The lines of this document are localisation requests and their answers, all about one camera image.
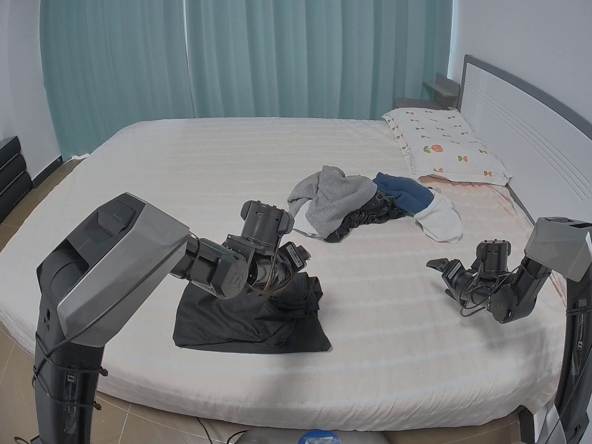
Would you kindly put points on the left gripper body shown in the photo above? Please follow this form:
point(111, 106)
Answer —
point(282, 271)

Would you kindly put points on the bed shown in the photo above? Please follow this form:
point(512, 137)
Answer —
point(370, 294)

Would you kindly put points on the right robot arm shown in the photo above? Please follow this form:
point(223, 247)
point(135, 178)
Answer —
point(555, 257)

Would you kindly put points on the grey bedside table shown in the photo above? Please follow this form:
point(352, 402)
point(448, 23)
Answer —
point(416, 102)

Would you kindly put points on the black chest of drawers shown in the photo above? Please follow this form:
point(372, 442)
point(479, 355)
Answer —
point(14, 178)

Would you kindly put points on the black patterned garment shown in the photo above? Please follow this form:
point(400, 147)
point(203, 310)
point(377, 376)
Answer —
point(370, 213)

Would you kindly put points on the blue-green curtain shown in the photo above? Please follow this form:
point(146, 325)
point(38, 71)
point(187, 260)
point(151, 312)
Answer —
point(115, 63)
point(323, 39)

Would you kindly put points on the dark blue garment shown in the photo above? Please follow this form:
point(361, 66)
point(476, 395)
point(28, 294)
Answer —
point(407, 194)

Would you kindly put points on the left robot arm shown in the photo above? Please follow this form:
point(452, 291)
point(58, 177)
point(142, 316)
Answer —
point(115, 271)

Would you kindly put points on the black T-shirt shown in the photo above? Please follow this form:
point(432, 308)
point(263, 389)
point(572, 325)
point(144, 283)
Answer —
point(259, 326)

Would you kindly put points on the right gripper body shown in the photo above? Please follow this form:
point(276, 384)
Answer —
point(462, 282)

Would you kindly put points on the grey garment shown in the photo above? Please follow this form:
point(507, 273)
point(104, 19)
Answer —
point(337, 194)

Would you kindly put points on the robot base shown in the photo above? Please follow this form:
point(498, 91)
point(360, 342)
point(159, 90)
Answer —
point(319, 437)

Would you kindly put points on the white garment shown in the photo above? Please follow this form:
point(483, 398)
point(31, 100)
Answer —
point(303, 222)
point(441, 220)

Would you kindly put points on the white printed pillow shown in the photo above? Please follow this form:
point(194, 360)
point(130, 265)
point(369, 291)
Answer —
point(444, 141)

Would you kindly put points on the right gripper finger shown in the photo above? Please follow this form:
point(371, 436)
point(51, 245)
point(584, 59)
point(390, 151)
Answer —
point(439, 264)
point(450, 293)

